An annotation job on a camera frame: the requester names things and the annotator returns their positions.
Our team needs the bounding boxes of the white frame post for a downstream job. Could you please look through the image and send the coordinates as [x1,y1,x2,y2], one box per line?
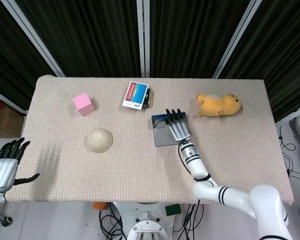
[212,0,260,79]
[0,0,66,77]
[136,0,151,78]

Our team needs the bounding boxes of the black floor cable bundle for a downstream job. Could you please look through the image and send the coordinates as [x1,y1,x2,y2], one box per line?
[98,203,127,240]
[277,124,300,177]
[173,203,203,240]

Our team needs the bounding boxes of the yellow plush toy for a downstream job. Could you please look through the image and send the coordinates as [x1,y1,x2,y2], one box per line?
[195,92,243,118]

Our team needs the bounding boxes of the white frame rail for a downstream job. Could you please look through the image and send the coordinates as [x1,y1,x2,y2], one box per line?
[276,103,300,125]
[0,86,28,116]

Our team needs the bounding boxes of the orange block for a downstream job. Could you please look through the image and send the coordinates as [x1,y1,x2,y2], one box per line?
[92,201,108,211]

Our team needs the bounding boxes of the beige woven tablecloth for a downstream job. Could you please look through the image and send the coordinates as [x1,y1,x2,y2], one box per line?
[4,74,295,206]

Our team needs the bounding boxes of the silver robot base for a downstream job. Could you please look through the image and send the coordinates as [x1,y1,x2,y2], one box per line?
[126,202,176,240]

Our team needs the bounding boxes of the pink cube block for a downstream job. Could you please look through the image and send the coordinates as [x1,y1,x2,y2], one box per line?
[72,92,95,117]

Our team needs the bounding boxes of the brown cardboard box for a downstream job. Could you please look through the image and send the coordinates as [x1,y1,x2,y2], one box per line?
[0,93,26,138]

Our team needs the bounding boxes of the black curtain panel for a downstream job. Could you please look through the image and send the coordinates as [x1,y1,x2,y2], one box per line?
[14,0,142,78]
[149,0,251,78]
[219,0,300,123]
[0,0,58,111]

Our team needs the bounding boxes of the beige upturned bowl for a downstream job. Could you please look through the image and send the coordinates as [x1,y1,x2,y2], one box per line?
[86,127,114,154]

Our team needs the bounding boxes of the green block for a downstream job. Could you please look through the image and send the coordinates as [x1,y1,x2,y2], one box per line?
[164,203,183,217]

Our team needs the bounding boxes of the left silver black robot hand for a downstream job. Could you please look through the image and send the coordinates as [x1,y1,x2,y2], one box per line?
[0,137,40,193]

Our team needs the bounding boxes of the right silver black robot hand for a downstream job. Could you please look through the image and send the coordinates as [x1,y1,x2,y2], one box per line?
[164,108,192,143]

